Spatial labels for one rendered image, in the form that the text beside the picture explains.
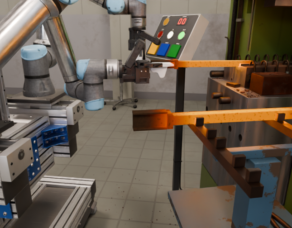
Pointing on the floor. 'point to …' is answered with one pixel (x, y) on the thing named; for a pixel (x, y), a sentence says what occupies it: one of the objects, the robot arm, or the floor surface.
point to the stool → (122, 99)
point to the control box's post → (178, 128)
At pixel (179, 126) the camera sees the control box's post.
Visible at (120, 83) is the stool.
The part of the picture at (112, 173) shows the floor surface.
